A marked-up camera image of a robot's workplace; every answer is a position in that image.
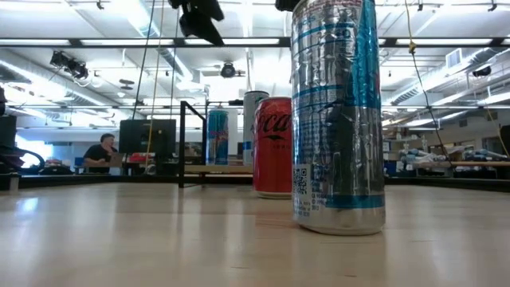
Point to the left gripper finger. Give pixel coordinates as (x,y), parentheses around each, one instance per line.
(199,16)
(285,4)

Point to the blue silver Red Bull can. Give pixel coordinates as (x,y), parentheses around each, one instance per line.
(338,119)
(217,137)

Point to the white Celsius can blue print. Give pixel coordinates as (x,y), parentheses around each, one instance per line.
(249,131)

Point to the red Coca-Cola can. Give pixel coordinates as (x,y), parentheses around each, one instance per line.
(273,159)

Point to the black monitor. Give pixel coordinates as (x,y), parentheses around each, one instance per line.
(147,135)

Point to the person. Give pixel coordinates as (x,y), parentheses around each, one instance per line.
(97,155)

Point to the small black ceiling device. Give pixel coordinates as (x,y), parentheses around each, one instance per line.
(482,71)

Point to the black box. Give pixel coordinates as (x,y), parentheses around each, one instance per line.
(7,131)

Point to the black curved tube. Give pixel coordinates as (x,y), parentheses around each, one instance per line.
(8,153)

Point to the wooden workbench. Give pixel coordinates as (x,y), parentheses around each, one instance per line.
(478,163)

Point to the round black ceiling camera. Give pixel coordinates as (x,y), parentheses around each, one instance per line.
(228,70)

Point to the black overhead frame beam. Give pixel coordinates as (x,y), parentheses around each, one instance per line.
(75,42)

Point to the black shelf end frame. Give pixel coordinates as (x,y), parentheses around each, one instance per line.
(181,143)

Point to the black aluminium table frame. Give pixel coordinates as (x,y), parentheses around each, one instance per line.
(79,180)

